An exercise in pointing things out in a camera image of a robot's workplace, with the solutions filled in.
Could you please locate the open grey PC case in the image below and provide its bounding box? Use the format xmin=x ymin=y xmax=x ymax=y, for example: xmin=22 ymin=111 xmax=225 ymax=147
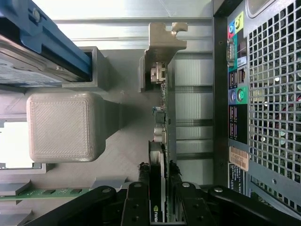
xmin=213 ymin=0 xmax=301 ymax=216

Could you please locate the grey printed parts rack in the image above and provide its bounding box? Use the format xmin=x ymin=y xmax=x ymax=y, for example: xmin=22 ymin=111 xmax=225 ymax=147
xmin=0 ymin=46 xmax=177 ymax=226

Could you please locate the hard disk with blue caddy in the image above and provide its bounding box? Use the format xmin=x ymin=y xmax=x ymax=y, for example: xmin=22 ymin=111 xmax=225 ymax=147
xmin=0 ymin=0 xmax=93 ymax=88

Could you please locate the silver CPU chip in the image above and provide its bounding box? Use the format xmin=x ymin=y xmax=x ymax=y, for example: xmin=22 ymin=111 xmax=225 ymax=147
xmin=0 ymin=121 xmax=32 ymax=169

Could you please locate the green RAM stick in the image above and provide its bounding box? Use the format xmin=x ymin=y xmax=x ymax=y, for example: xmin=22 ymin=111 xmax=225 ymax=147
xmin=0 ymin=187 xmax=94 ymax=202

